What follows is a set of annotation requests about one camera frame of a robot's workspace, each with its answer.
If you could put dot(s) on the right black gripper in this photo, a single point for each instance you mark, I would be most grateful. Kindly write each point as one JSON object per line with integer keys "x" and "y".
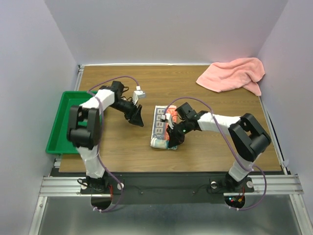
{"x": 174, "y": 139}

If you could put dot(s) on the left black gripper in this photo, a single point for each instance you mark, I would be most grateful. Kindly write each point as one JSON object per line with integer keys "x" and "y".
{"x": 136, "y": 119}

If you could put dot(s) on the rabbit print towel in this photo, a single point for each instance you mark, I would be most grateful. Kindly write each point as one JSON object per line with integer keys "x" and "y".
{"x": 159, "y": 135}

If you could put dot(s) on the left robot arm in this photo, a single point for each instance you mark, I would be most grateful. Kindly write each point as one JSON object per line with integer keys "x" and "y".
{"x": 86, "y": 125}

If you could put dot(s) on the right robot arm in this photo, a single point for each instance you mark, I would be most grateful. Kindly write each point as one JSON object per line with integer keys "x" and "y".
{"x": 244, "y": 135}

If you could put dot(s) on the pink towel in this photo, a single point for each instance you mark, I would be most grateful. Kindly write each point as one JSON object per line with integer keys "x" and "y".
{"x": 239, "y": 73}

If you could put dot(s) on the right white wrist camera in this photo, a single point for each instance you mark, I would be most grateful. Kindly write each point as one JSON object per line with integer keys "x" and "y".
{"x": 168, "y": 119}

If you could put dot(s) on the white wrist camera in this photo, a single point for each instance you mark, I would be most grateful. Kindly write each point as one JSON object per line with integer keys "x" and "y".
{"x": 138, "y": 94}
{"x": 168, "y": 119}

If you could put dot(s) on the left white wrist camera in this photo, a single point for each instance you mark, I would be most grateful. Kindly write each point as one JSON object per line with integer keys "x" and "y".
{"x": 138, "y": 94}

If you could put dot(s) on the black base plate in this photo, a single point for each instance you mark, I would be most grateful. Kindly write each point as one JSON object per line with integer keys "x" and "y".
{"x": 165, "y": 188}

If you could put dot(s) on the aluminium frame rail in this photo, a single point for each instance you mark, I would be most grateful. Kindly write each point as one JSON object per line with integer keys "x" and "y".
{"x": 125, "y": 148}

